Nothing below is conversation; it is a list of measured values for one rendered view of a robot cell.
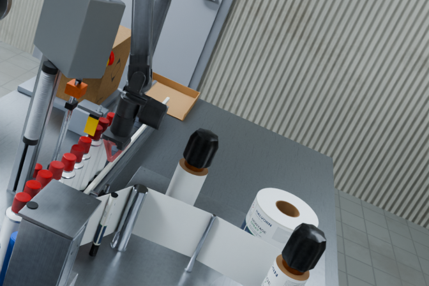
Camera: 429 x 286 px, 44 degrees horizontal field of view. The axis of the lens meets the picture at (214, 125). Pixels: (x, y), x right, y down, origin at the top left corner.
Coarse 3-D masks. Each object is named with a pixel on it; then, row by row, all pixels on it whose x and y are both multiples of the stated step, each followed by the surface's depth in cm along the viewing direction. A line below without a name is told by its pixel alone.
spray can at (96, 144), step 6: (96, 132) 143; (90, 138) 144; (96, 138) 144; (96, 144) 144; (90, 150) 145; (96, 150) 146; (96, 156) 147; (90, 162) 147; (90, 168) 148; (90, 174) 150; (84, 180) 149; (84, 186) 151
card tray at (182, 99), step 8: (160, 80) 257; (168, 80) 256; (152, 88) 247; (160, 88) 251; (168, 88) 254; (176, 88) 256; (184, 88) 256; (152, 96) 239; (160, 96) 242; (168, 96) 246; (176, 96) 250; (184, 96) 253; (192, 96) 256; (168, 104) 238; (176, 104) 242; (184, 104) 245; (192, 104) 240; (168, 112) 231; (176, 112) 234; (184, 112) 237
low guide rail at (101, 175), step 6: (162, 102) 217; (144, 126) 193; (138, 132) 187; (132, 138) 182; (126, 150) 177; (120, 156) 170; (114, 162) 165; (108, 168) 160; (102, 174) 156; (96, 180) 152; (90, 186) 149; (84, 192) 145
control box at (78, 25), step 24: (48, 0) 119; (72, 0) 113; (96, 0) 110; (120, 0) 116; (48, 24) 120; (72, 24) 113; (96, 24) 113; (48, 48) 121; (72, 48) 114; (96, 48) 117; (72, 72) 116; (96, 72) 121
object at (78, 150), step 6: (78, 144) 133; (72, 150) 131; (78, 150) 130; (84, 150) 132; (78, 156) 131; (78, 162) 132; (78, 168) 132; (78, 174) 133; (78, 180) 135; (72, 186) 134
